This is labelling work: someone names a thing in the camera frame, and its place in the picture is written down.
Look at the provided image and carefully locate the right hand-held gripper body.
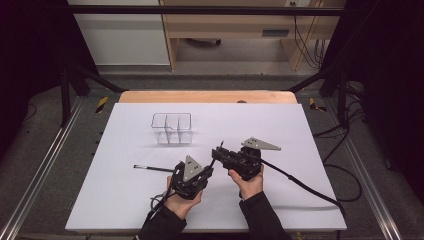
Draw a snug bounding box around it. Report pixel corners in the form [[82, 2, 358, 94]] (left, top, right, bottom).
[[221, 137, 282, 182]]

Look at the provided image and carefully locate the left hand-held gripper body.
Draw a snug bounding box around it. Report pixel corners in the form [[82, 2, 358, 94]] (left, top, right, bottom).
[[170, 154, 209, 201]]

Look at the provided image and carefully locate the black pen with pale tip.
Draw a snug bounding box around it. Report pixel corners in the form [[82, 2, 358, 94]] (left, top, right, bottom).
[[207, 140, 225, 169]]

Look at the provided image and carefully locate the clear plastic divided organizer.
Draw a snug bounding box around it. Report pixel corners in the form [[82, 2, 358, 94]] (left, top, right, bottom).
[[150, 112, 194, 145]]

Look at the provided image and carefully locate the person's right hand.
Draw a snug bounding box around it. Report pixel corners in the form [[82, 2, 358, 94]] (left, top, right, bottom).
[[228, 166, 265, 201]]

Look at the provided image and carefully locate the person's left hand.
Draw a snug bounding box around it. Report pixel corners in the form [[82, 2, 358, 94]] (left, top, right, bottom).
[[163, 176, 203, 221]]

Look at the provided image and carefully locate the wooden table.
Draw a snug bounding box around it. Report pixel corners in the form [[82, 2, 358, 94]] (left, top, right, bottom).
[[118, 89, 298, 104]]

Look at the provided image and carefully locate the white board table cover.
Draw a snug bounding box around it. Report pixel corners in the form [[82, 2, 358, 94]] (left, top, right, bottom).
[[64, 102, 348, 233]]

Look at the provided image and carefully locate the black metal stand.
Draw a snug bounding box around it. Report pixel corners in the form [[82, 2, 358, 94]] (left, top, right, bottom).
[[283, 63, 349, 129], [59, 59, 129, 128]]

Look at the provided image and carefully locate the light wooden desk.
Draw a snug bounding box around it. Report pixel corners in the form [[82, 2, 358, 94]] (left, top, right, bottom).
[[159, 0, 346, 72]]

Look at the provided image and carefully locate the white cabinet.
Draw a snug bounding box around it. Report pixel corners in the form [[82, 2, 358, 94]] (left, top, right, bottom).
[[67, 0, 171, 66]]

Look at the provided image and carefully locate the dark curtain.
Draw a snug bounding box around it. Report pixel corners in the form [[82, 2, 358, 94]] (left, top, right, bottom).
[[323, 0, 424, 204], [0, 0, 98, 161]]

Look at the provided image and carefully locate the left hand-held gripper cable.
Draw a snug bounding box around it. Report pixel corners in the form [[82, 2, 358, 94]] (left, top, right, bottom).
[[143, 186, 178, 223]]

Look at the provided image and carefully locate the hand-held gripper cable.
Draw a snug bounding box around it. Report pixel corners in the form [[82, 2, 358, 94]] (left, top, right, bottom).
[[143, 186, 178, 223], [259, 159, 348, 218]]

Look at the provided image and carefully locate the right hand-held gripper cable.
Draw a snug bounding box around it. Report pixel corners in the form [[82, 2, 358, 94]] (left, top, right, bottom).
[[259, 159, 348, 218]]

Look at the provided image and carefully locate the yellow-handled tool right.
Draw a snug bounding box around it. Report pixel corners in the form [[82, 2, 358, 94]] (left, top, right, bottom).
[[308, 97, 328, 113]]

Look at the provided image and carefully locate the yellow-handled tool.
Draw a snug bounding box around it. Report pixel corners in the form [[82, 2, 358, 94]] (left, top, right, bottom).
[[95, 96, 109, 114], [308, 97, 328, 113]]

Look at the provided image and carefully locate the yellow-handled tool left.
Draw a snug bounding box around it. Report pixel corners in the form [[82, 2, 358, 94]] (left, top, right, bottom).
[[95, 96, 109, 114]]

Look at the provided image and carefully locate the black floor cables bundle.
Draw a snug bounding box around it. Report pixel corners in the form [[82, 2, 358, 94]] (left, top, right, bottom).
[[313, 81, 366, 154]]

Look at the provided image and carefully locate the black floor cable loop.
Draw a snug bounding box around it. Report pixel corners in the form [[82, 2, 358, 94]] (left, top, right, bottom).
[[324, 163, 363, 203]]

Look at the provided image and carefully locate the aluminium floor rail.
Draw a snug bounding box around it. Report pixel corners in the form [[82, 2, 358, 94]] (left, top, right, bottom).
[[324, 98, 404, 240], [0, 96, 84, 240]]

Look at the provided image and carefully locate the hanging black cables bundle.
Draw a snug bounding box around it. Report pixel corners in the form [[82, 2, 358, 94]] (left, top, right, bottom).
[[289, 1, 329, 70]]

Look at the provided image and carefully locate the black horizontal frame bar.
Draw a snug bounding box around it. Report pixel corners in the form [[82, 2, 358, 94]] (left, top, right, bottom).
[[64, 4, 344, 17]]

